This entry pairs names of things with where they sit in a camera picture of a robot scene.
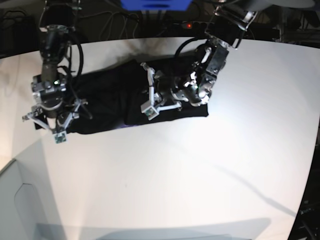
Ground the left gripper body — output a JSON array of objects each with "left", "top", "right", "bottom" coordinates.
[{"left": 140, "top": 62, "right": 182, "bottom": 113}]

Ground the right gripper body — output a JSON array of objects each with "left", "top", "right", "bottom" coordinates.
[{"left": 22, "top": 99, "right": 88, "bottom": 135}]

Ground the black T-shirt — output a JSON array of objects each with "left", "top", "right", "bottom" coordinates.
[{"left": 33, "top": 58, "right": 210, "bottom": 136}]

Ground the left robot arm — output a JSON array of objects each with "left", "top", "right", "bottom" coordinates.
[{"left": 140, "top": 0, "right": 261, "bottom": 120}]

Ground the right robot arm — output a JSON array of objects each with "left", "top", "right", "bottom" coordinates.
[{"left": 22, "top": 0, "right": 87, "bottom": 143}]

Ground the black power strip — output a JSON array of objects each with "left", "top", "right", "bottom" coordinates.
[{"left": 172, "top": 21, "right": 213, "bottom": 32}]

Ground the blue plastic bin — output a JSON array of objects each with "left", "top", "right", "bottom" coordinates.
[{"left": 120, "top": 0, "right": 192, "bottom": 11}]

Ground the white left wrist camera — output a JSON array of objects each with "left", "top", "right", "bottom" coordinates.
[{"left": 140, "top": 101, "right": 160, "bottom": 121}]

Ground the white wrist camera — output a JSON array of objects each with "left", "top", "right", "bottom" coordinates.
[
  {"left": 54, "top": 131, "right": 67, "bottom": 144},
  {"left": 140, "top": 101, "right": 160, "bottom": 121}
]

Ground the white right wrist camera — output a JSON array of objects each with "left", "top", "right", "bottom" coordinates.
[{"left": 54, "top": 131, "right": 67, "bottom": 144}]

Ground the grey cable bundle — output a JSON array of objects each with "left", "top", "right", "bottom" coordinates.
[{"left": 74, "top": 0, "right": 143, "bottom": 41}]

